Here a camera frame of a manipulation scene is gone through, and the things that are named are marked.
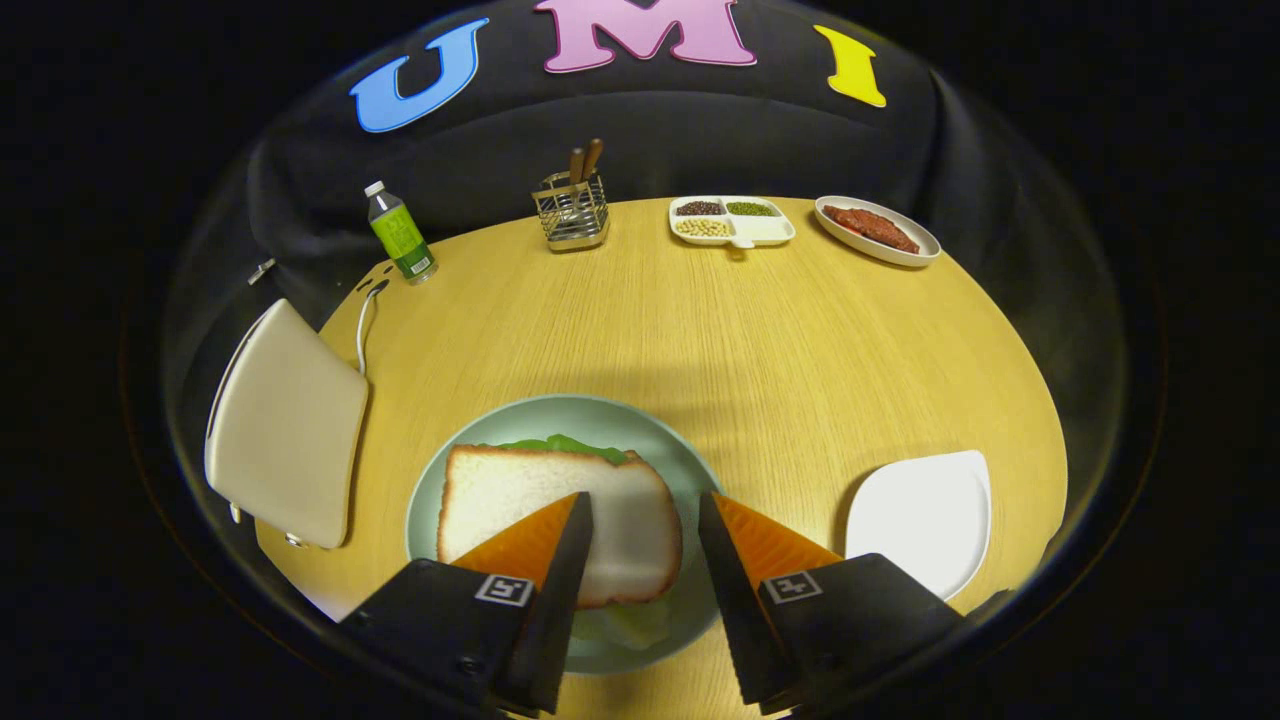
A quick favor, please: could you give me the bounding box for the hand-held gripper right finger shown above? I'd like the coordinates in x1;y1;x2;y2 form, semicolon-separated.
697;490;966;716

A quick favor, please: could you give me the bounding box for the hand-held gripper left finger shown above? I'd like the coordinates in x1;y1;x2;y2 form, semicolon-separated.
340;490;595;716

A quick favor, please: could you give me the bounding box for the white bread slice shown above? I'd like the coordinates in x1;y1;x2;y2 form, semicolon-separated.
437;444;684;610

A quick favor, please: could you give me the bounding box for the green lettuce leaf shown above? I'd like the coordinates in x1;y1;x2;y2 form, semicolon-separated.
495;433;673;651

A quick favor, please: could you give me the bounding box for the empty white plate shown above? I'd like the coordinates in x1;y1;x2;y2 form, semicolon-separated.
845;449;993;602

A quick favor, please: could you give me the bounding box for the pale green plate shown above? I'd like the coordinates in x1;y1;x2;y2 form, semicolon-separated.
405;394;723;675

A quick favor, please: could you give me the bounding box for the white toaster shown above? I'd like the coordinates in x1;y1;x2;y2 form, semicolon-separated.
204;298;370;550

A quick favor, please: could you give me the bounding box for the white divided dish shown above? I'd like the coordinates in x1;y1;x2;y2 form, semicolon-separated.
668;195;797;250

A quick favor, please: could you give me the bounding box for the red meat slice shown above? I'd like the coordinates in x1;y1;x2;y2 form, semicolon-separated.
823;205;921;255

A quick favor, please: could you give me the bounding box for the green drink bottle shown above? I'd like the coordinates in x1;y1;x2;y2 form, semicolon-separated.
364;180;439;286

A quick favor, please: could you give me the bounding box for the white oval plate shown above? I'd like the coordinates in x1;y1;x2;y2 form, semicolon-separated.
813;195;943;269

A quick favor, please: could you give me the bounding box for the black backdrop cloth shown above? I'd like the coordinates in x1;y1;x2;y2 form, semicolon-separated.
165;0;1126;331

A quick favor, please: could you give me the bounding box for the white toaster cable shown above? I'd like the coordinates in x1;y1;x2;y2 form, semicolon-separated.
355;283;389;376

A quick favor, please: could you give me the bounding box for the metal wire utensil holder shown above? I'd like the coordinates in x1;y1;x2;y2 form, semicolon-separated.
531;170;611;253

